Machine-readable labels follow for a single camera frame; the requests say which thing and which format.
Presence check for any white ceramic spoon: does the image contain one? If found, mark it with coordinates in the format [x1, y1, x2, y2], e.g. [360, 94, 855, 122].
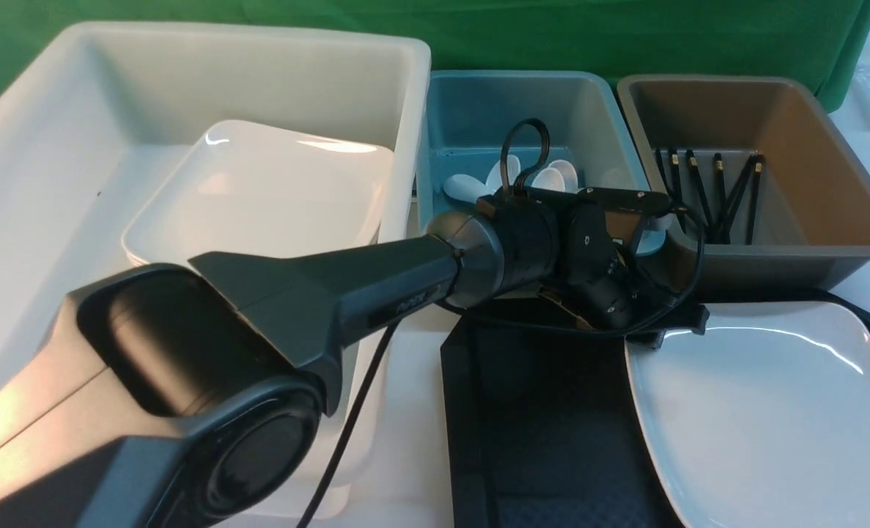
[442, 174, 493, 204]
[485, 155, 520, 194]
[548, 160, 579, 194]
[531, 166, 566, 193]

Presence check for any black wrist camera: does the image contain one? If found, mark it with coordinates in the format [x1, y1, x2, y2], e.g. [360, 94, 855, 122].
[524, 187, 684, 246]

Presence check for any top white square plate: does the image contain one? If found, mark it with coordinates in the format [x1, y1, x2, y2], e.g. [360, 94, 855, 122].
[121, 120, 394, 266]

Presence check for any black serving tray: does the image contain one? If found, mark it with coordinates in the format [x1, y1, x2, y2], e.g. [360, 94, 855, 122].
[440, 291, 870, 527]

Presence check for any teal plastic bin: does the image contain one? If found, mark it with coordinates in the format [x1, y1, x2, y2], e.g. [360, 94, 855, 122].
[416, 70, 650, 230]

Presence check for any large white square plate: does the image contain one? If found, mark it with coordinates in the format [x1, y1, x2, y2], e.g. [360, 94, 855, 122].
[626, 301, 870, 527]

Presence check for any brown plastic bin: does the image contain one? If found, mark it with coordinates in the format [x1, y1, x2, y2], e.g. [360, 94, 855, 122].
[618, 75, 870, 296]

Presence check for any black camera cable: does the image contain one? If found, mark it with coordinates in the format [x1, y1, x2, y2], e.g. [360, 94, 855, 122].
[295, 117, 707, 528]

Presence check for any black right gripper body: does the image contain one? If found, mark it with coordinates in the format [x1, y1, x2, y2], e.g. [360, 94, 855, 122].
[538, 251, 710, 350]

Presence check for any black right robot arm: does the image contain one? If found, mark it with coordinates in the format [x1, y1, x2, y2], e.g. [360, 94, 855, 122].
[0, 195, 705, 527]

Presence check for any large white plastic bin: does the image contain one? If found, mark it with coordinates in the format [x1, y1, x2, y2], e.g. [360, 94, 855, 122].
[0, 21, 432, 527]

